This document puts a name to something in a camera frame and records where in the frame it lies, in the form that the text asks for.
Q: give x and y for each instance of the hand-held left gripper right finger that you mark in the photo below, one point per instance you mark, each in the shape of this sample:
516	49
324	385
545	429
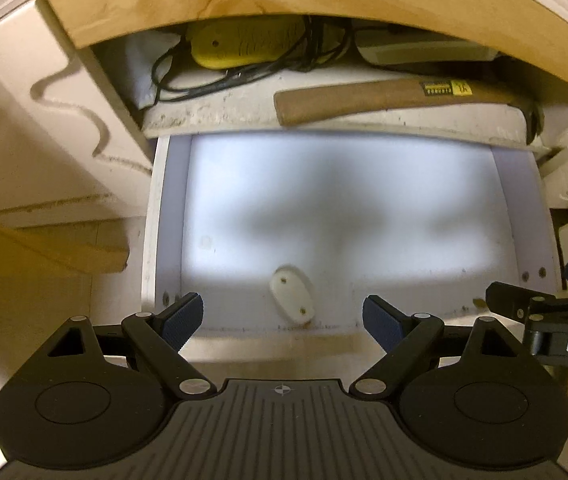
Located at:
381	322

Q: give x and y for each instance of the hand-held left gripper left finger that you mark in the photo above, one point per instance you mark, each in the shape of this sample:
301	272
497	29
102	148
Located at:
184	317

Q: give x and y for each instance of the white oval plastic piece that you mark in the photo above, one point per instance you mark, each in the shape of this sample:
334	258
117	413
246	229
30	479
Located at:
291	295

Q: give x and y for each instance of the white plastic bag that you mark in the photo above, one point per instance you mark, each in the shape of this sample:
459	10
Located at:
146	75

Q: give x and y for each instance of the white flat box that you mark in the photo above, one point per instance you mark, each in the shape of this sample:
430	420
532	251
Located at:
414	52

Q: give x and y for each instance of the yellow plastic device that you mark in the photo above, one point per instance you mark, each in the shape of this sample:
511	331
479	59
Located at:
244	42

